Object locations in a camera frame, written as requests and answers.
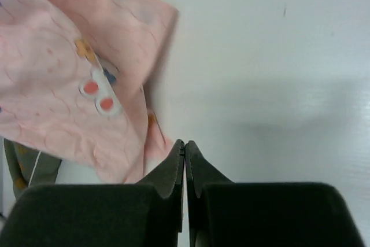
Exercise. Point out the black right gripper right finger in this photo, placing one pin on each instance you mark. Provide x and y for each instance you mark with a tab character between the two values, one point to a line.
225	213

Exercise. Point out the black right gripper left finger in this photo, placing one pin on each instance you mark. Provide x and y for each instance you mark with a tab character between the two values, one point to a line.
147	213

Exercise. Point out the grey floral pillow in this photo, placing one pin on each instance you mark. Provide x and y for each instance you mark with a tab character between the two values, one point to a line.
29	167

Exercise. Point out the pink bunny print pillowcase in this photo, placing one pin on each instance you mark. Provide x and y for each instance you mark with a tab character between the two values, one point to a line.
72	80

